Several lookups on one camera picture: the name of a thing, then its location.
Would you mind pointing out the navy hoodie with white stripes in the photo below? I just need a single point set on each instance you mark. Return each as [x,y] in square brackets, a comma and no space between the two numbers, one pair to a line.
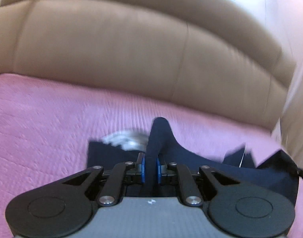
[278,173]

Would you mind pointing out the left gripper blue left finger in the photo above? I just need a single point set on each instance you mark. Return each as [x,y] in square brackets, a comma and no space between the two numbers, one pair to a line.
[140,167]

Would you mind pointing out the beige padded headboard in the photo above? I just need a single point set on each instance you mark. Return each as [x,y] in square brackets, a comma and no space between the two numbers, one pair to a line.
[209,55]

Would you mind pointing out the pink quilted bed cover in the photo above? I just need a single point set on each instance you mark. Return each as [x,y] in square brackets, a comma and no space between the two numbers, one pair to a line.
[67,151]

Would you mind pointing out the beige curtain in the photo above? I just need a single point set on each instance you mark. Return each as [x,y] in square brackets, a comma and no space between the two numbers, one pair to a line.
[288,17]

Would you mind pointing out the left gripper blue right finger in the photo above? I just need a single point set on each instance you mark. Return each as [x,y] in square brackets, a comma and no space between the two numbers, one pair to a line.
[161,168]

